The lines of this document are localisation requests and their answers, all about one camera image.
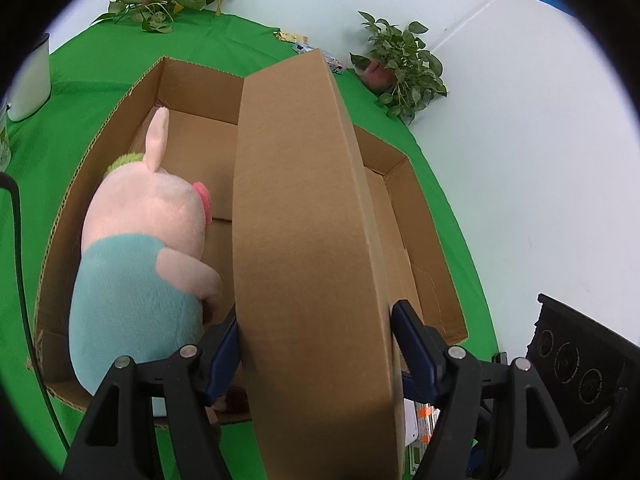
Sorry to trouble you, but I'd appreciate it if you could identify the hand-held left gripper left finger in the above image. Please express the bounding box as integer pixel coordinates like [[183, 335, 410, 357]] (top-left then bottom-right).
[[62, 305, 241, 480]]

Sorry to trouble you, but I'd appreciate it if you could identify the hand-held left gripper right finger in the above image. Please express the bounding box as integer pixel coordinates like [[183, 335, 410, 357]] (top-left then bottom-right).
[[391, 300, 581, 480]]

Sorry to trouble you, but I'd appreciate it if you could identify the white and green medicine box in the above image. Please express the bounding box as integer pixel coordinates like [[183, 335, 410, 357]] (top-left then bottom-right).
[[404, 400, 442, 478]]

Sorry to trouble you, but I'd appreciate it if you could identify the brown cardboard box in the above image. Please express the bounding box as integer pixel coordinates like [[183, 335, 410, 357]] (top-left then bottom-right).
[[231, 49, 407, 480]]

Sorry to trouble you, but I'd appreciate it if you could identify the large cardboard box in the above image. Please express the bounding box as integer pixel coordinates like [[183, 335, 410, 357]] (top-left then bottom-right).
[[26, 56, 469, 428]]

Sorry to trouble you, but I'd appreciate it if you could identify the pink plush pig toy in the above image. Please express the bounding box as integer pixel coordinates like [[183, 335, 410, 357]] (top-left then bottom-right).
[[68, 106, 224, 418]]

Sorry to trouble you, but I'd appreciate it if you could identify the potted plant with pink pot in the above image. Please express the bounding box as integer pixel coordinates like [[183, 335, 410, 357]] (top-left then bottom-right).
[[349, 11, 449, 126]]

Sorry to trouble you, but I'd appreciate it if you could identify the small colourful packet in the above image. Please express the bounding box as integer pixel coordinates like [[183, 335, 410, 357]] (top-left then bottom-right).
[[320, 50, 346, 75]]

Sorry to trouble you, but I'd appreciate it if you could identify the green cloth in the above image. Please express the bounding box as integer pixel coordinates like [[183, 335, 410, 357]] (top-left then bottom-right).
[[0, 7, 501, 480]]

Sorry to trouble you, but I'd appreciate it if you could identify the white pot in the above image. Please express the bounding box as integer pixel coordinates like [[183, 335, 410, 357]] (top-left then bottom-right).
[[6, 32, 52, 123]]

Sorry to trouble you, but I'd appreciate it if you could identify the black cable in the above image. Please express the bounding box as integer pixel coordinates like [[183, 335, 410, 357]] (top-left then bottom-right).
[[0, 172, 71, 453]]

